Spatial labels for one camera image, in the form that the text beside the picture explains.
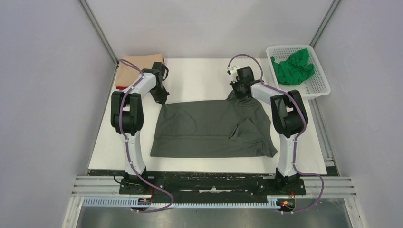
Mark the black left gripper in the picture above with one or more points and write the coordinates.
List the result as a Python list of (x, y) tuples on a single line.
[(162, 98)]

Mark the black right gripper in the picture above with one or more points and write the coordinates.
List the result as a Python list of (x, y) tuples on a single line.
[(235, 84)]

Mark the dark grey t-shirt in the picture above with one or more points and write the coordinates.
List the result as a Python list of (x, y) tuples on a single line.
[(229, 128)]

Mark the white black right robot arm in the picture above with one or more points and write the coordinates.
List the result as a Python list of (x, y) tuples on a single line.
[(289, 118)]

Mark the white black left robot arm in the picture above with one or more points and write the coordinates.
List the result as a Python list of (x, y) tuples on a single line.
[(127, 115)]

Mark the beige folded t-shirt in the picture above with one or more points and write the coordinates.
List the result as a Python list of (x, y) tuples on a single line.
[(127, 75)]

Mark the red folded t-shirt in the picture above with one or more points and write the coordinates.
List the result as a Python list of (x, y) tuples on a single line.
[(121, 88)]

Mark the green crumpled t-shirt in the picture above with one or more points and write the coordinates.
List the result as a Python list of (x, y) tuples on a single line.
[(295, 70)]

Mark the white plastic laundry basket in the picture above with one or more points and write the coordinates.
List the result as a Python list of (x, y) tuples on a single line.
[(317, 85)]

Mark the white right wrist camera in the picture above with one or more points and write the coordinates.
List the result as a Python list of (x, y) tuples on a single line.
[(232, 70)]

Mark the left aluminium corner post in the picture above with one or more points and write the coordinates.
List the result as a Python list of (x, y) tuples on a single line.
[(98, 30)]

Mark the aluminium corner post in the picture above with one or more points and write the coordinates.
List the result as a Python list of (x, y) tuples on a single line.
[(325, 21), (98, 30)]

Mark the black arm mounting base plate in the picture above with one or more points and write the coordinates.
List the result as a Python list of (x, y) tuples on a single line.
[(204, 187)]

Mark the right aluminium corner post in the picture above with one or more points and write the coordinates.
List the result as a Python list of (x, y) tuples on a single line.
[(325, 21)]

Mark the white slotted cable duct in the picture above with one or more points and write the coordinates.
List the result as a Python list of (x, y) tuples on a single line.
[(133, 202)]

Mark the aluminium frame rail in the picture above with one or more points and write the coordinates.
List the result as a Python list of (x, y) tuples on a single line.
[(335, 187)]

